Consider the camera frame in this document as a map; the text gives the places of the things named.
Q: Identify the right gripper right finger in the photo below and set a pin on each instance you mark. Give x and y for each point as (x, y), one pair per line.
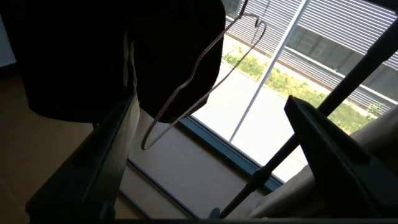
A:
(335, 174)

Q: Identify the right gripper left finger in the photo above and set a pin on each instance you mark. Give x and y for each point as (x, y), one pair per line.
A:
(93, 180)

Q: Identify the black garment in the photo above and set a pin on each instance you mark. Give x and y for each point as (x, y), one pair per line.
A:
(77, 62)

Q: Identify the pink clothes hanger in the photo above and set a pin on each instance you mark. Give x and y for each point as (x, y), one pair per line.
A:
(144, 148)

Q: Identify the black clothes rack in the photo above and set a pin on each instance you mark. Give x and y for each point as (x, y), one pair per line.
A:
(342, 88)

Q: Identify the brown curtain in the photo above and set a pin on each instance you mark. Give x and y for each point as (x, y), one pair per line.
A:
(295, 193)

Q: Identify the window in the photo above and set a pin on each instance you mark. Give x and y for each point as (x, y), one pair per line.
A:
(280, 77)

